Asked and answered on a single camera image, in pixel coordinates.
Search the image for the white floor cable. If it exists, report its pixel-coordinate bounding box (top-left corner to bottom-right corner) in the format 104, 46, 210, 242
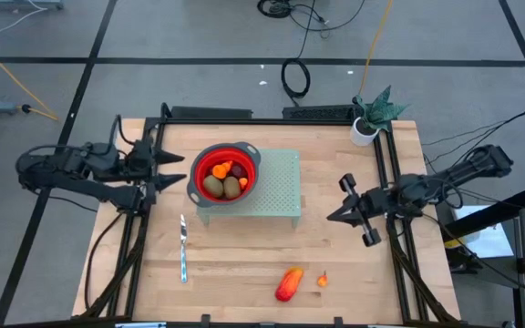
0, 5, 49, 46

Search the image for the green perforated metal rack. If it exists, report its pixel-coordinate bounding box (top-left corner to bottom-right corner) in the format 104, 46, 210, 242
197, 148, 304, 228

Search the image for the black rectangular box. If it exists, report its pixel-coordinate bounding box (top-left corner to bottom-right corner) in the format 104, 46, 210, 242
170, 106, 253, 121
282, 104, 356, 121

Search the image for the silver metal plate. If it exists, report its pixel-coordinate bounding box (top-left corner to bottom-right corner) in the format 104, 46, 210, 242
114, 321, 169, 328

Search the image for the red collapsible colander grey rim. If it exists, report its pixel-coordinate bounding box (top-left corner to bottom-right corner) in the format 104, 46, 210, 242
186, 141, 263, 209

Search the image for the black metal beam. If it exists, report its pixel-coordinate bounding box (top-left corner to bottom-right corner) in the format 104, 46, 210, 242
442, 185, 525, 238

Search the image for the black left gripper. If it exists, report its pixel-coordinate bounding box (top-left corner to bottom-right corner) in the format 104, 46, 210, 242
127, 136, 188, 207

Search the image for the green plant in white pot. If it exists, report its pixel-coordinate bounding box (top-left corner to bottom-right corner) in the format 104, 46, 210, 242
349, 85, 411, 148

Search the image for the red orange mango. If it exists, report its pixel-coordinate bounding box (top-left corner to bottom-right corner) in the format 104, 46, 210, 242
274, 266, 305, 303

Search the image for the black coiled floor cable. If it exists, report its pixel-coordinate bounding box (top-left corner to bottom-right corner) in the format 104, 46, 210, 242
280, 0, 318, 101

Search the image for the brown kiwi fruit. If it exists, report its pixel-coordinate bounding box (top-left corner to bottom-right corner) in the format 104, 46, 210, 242
201, 174, 225, 199
223, 176, 242, 200

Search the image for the white paper sheet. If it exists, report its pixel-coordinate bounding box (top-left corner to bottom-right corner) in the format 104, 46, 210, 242
452, 204, 515, 260

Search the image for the black cable bundle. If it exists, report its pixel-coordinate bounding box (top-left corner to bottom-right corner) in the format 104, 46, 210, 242
256, 0, 367, 34

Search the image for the yellow hanging cable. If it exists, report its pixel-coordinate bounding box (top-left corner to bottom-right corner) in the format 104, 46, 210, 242
0, 35, 60, 122
357, 0, 396, 97

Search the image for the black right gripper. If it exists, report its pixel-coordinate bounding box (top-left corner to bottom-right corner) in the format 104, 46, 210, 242
326, 172, 389, 249

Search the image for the black aluminium frame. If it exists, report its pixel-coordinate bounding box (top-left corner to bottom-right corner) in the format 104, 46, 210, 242
78, 102, 462, 327

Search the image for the knife with blue handle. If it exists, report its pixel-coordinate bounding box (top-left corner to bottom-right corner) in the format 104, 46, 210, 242
179, 214, 190, 285

